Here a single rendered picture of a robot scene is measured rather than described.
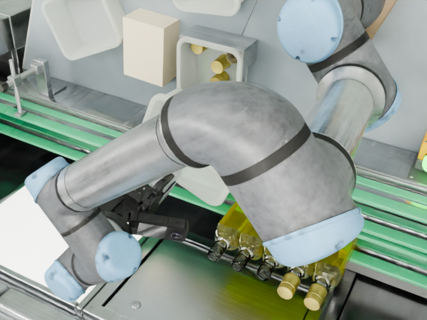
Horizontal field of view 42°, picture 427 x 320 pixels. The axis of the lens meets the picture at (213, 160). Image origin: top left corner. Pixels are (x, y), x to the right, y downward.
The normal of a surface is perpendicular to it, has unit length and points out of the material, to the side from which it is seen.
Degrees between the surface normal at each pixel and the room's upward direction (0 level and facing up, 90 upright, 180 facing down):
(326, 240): 41
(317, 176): 72
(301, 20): 9
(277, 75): 0
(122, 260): 84
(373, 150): 90
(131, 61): 0
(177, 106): 55
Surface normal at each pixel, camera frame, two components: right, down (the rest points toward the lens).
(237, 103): -0.14, -0.54
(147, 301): 0.04, -0.82
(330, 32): -0.55, 0.37
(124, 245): 0.64, -0.25
